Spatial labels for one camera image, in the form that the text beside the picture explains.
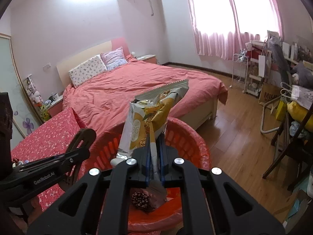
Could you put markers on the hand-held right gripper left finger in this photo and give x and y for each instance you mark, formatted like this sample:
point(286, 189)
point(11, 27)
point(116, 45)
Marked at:
point(144, 166)

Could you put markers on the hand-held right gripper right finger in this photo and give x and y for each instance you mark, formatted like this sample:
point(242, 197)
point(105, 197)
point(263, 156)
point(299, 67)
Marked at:
point(168, 166)

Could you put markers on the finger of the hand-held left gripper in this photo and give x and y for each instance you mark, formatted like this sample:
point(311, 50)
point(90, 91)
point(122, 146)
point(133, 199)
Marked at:
point(91, 134)
point(74, 176)

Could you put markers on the orange plastic laundry basket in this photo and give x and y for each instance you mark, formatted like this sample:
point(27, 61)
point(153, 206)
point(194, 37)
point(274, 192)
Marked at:
point(193, 146)

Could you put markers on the dark patterned wrapper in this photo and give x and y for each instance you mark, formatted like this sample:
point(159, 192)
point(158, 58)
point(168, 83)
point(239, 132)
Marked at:
point(140, 199)

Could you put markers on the yellow white snack packet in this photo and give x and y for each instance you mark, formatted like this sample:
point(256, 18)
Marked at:
point(141, 127)

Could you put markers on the red floral tablecloth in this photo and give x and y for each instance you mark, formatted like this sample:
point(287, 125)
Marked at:
point(49, 137)

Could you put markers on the pink nightstand by wardrobe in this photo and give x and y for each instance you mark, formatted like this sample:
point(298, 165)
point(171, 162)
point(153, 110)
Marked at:
point(56, 107)

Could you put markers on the green yellow plush toy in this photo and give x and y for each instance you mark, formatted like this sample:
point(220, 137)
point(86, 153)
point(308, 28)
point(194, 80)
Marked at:
point(44, 111)

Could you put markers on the white floral pillow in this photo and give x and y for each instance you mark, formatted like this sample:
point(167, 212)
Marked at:
point(88, 71)

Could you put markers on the hanging plush toys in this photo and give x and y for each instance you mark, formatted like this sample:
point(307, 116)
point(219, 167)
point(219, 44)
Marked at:
point(35, 94)

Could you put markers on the beige wooden bed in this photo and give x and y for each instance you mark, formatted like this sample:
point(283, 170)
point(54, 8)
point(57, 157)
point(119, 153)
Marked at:
point(73, 63)

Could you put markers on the red duvet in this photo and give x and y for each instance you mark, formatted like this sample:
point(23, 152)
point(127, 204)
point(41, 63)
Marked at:
point(146, 78)

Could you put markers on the pink striped pillow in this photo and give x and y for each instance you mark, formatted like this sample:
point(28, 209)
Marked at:
point(113, 58)

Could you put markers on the pink nightstand by window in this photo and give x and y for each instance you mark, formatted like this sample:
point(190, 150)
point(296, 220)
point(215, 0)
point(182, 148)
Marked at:
point(149, 59)

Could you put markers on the frosted glass wardrobe door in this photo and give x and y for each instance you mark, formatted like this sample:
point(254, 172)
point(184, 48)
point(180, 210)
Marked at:
point(14, 66)

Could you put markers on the white shelf cart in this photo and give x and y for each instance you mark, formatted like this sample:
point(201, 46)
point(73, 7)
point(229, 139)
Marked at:
point(254, 80)

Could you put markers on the brown paper bag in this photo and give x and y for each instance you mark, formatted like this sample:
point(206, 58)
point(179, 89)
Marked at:
point(269, 94)

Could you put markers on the pink curtain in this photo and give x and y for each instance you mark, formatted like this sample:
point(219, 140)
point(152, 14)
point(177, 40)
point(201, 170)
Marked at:
point(210, 46)

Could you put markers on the dark wooden chair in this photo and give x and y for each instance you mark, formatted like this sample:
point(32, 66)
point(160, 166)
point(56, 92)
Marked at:
point(300, 151)

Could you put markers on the white paper bag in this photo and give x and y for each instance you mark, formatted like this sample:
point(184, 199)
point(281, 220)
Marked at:
point(264, 66)

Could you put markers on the yellow cushion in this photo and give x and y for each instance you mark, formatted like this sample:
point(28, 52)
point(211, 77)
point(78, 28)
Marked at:
point(297, 112)

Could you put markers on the red box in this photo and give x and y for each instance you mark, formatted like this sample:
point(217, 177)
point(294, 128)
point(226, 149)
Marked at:
point(255, 53)

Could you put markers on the clear plastic bag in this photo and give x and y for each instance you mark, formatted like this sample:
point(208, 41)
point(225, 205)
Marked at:
point(300, 94)

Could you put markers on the grey office chair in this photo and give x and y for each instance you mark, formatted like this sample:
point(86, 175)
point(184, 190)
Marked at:
point(281, 58)

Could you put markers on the grey cloth bundle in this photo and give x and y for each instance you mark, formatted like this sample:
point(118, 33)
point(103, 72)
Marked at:
point(303, 73)

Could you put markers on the framed picture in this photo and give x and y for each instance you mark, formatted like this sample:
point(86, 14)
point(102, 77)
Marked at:
point(273, 38)

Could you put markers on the white wall socket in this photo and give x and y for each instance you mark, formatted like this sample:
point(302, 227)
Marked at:
point(46, 66)

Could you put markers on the white tube frame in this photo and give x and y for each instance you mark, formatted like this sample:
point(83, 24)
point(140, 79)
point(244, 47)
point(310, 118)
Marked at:
point(262, 120)

